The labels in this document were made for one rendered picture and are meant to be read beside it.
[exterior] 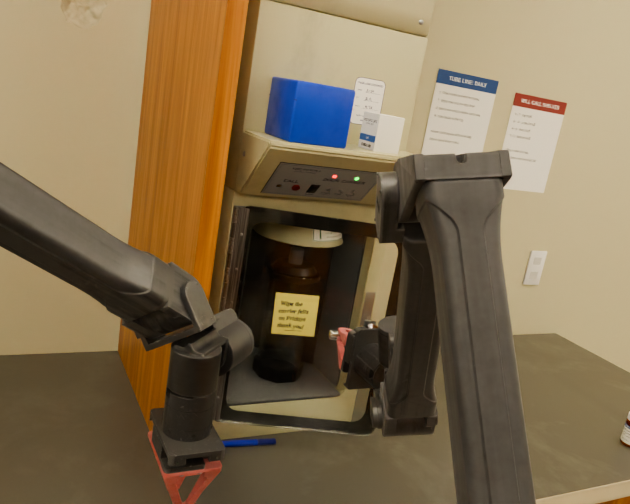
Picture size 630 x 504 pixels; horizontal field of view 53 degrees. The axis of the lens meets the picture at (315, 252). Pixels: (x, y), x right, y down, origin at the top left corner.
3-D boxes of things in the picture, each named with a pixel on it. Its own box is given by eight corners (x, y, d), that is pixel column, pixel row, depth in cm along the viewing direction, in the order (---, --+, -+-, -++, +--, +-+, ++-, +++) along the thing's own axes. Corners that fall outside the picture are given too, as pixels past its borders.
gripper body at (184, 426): (199, 417, 80) (206, 364, 78) (224, 463, 71) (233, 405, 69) (148, 422, 77) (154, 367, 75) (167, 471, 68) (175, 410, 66)
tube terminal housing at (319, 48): (166, 378, 136) (210, 4, 116) (300, 370, 151) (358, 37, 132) (198, 442, 114) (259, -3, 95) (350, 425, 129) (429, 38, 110)
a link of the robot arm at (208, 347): (162, 339, 69) (207, 354, 67) (194, 321, 75) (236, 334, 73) (155, 396, 70) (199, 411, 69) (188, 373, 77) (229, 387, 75)
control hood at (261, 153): (233, 190, 103) (241, 129, 100) (395, 204, 118) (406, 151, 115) (258, 207, 93) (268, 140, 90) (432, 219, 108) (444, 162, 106)
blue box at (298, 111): (263, 132, 101) (271, 75, 99) (317, 140, 106) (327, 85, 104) (288, 142, 93) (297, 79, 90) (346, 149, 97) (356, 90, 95)
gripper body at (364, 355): (387, 324, 100) (413, 344, 94) (375, 381, 103) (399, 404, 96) (352, 325, 97) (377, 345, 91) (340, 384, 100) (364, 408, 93)
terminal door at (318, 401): (209, 419, 113) (239, 203, 103) (372, 434, 118) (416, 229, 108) (209, 421, 112) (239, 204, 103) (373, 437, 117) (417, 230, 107)
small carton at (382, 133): (357, 146, 107) (364, 111, 105) (381, 149, 109) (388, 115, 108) (373, 151, 102) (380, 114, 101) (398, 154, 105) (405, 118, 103)
